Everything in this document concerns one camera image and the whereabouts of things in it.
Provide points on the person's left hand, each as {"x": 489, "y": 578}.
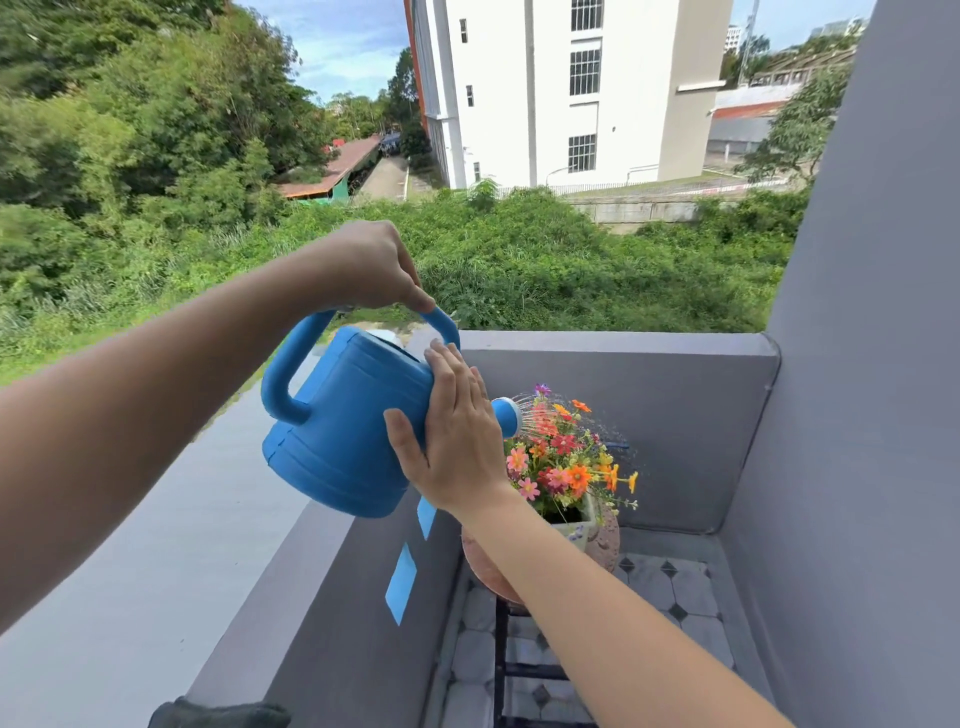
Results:
{"x": 360, "y": 262}

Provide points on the person's right hand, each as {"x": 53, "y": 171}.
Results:
{"x": 457, "y": 450}

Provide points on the person's right thumb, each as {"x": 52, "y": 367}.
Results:
{"x": 403, "y": 442}

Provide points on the person's left thumb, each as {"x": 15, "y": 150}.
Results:
{"x": 417, "y": 292}

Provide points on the person's right middle finger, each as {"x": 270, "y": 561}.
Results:
{"x": 457, "y": 386}

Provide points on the person's right little finger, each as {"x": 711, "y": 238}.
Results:
{"x": 486, "y": 409}

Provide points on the blue plastic watering can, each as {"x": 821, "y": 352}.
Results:
{"x": 352, "y": 427}

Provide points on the person's left forearm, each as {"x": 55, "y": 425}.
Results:
{"x": 150, "y": 420}

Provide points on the person's right forearm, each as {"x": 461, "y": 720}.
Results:
{"x": 600, "y": 615}

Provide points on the small blue tape strip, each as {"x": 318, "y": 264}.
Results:
{"x": 426, "y": 517}

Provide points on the bunch of colourful flowers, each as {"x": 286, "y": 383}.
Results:
{"x": 562, "y": 457}

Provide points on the green shrub field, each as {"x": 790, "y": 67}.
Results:
{"x": 555, "y": 262}

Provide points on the large blue tape strip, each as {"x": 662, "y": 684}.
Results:
{"x": 401, "y": 585}

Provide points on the red roofed long shed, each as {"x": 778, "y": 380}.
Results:
{"x": 330, "y": 174}

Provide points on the small green ceramic flower pot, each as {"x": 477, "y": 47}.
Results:
{"x": 583, "y": 525}

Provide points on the tall white building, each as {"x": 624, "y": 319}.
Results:
{"x": 540, "y": 90}

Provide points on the black metal plant stand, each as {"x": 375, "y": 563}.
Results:
{"x": 501, "y": 660}

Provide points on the dense green trees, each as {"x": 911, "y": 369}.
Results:
{"x": 135, "y": 127}

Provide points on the dark grey cloth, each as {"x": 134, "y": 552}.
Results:
{"x": 217, "y": 714}

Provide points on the low grey roofed building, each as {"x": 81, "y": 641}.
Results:
{"x": 750, "y": 112}

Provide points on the slender green tree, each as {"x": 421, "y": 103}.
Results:
{"x": 802, "y": 124}

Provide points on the grey concrete boundary wall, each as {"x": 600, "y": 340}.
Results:
{"x": 637, "y": 210}

